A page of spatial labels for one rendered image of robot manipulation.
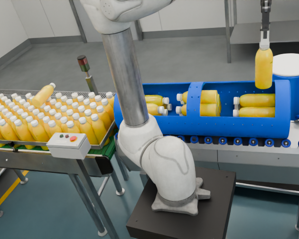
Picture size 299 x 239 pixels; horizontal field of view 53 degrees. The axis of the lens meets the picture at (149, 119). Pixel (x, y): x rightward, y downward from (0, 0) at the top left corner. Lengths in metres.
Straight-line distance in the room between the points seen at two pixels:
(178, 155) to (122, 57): 0.38
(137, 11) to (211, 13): 4.22
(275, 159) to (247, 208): 0.94
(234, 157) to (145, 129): 0.65
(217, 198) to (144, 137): 0.37
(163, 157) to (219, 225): 0.32
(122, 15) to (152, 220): 0.76
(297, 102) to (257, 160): 0.59
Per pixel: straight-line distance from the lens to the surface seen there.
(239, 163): 1.67
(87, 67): 2.16
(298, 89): 2.04
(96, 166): 1.87
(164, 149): 1.06
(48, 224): 2.87
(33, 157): 2.09
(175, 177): 1.08
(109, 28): 0.97
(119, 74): 1.04
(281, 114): 1.46
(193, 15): 5.09
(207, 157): 1.68
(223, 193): 1.26
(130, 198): 2.71
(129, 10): 0.81
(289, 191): 2.47
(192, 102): 1.50
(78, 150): 1.63
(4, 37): 6.60
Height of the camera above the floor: 2.06
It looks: 36 degrees down
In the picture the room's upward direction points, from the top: 15 degrees counter-clockwise
